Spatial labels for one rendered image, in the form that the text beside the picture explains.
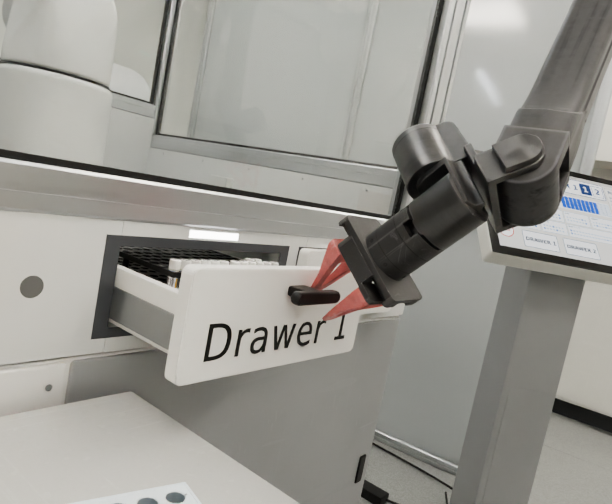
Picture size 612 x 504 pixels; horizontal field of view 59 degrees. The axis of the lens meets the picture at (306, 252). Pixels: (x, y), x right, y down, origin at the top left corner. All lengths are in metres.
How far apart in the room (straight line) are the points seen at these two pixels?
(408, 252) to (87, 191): 0.32
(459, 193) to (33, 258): 0.40
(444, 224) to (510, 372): 1.03
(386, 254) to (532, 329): 1.01
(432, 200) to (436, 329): 1.84
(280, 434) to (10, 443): 0.49
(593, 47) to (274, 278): 0.39
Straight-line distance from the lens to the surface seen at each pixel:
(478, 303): 2.27
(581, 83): 0.59
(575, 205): 1.52
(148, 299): 0.56
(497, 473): 1.61
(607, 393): 3.55
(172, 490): 0.41
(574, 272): 1.41
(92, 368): 0.63
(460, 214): 0.50
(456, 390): 2.35
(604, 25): 0.65
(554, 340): 1.54
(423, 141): 0.56
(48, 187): 0.56
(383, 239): 0.53
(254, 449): 0.88
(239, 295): 0.52
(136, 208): 0.60
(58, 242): 0.57
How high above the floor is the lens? 1.01
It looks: 6 degrees down
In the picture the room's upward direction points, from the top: 11 degrees clockwise
